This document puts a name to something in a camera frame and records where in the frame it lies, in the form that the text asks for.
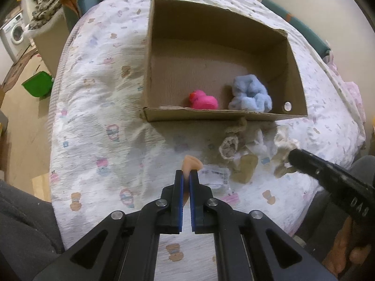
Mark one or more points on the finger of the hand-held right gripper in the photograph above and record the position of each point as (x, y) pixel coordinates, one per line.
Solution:
(303, 159)

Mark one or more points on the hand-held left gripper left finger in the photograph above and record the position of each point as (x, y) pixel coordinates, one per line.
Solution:
(180, 194)

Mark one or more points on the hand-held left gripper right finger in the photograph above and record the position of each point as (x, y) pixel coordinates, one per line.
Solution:
(192, 194)

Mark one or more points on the cream fluffy toy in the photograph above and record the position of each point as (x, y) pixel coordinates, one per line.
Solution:
(282, 145)

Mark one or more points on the peach soft toy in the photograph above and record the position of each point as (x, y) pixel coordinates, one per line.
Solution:
(192, 164)

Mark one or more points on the blue plush toy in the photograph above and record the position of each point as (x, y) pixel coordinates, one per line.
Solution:
(249, 93)

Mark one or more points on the pink rubber duck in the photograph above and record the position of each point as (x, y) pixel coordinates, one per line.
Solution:
(203, 100)

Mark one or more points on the brown cardboard box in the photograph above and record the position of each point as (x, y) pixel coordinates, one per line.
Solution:
(205, 61)

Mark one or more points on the olive tan soft toy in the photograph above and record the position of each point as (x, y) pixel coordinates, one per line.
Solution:
(244, 168)

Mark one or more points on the person's right hand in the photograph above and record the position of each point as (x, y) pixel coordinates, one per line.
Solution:
(356, 246)

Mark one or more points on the person's grey trouser leg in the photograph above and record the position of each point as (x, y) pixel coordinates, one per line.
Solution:
(25, 228)
(361, 168)

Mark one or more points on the clear plastic packet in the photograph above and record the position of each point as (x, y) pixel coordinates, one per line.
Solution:
(217, 178)

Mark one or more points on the white crumpled cloth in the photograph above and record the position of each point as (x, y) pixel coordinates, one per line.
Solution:
(257, 142)

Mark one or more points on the beige knit sock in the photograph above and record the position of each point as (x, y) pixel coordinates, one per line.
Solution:
(230, 146)

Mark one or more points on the pink printed cloth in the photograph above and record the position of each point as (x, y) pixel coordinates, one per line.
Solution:
(351, 93)

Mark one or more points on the white printed bed blanket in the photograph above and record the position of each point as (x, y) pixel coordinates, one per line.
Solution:
(99, 117)

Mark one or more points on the green plastic bin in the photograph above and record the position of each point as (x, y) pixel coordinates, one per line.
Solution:
(37, 85)

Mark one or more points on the white laundry basket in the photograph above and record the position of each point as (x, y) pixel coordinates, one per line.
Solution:
(48, 45)

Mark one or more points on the teal cushion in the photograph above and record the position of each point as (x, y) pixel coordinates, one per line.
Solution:
(78, 4)

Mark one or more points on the white washing machine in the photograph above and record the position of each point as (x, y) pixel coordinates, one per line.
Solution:
(14, 34)

